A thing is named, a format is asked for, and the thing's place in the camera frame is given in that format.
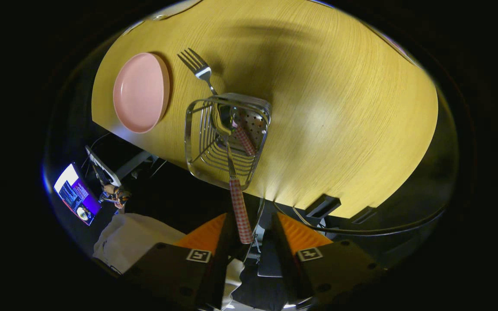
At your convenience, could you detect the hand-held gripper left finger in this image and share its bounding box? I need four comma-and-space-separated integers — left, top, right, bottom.
121, 213, 232, 311

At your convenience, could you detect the square metal drain basket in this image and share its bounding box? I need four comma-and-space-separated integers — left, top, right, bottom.
184, 92, 272, 191

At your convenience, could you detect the white cloth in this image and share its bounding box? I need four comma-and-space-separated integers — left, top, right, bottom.
93, 213, 187, 275

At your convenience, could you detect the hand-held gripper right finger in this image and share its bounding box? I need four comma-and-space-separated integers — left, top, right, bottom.
271, 212, 388, 309

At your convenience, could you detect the black cable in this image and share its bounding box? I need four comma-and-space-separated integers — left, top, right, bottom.
273, 201, 448, 236

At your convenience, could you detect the spoon with pink checked handle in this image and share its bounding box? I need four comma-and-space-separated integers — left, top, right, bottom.
211, 103, 254, 245

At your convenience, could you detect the pink round plate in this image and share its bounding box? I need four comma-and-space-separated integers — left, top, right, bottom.
113, 53, 171, 133

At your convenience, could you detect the laptop with lit screen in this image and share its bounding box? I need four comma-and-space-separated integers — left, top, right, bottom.
54, 162, 102, 226

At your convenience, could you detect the fork with pink checked handle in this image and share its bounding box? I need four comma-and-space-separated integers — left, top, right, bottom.
177, 48, 257, 156

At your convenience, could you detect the black table bracket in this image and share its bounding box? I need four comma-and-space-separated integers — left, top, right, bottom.
305, 194, 342, 219
353, 206, 377, 224

